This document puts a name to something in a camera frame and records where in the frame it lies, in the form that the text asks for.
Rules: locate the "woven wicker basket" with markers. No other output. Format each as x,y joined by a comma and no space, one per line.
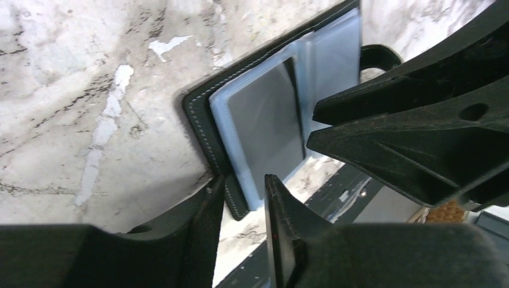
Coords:
449,212

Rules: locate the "black leather card holder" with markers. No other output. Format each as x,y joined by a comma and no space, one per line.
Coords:
328,56

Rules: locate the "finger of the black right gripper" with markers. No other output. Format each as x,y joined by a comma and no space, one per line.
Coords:
434,153
474,56

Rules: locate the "black credit card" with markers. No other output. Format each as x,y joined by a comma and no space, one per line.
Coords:
268,137

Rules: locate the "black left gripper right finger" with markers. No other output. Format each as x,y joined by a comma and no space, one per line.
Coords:
305,250

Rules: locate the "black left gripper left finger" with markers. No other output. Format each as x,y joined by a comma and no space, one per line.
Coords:
176,249

